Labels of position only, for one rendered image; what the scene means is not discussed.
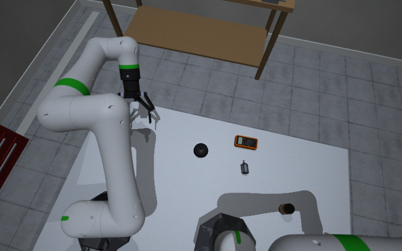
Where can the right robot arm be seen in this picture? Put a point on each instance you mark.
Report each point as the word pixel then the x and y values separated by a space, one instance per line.
pixel 230 240

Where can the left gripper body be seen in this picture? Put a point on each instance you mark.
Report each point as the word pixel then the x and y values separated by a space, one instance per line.
pixel 132 86

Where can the small spice jar with dark lid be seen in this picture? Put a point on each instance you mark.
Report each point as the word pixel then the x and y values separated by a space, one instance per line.
pixel 286 208

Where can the orange digital multimeter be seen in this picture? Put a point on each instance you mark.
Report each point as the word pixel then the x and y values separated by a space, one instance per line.
pixel 246 142

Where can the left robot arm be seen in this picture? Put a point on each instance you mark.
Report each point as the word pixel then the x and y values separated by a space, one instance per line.
pixel 65 108

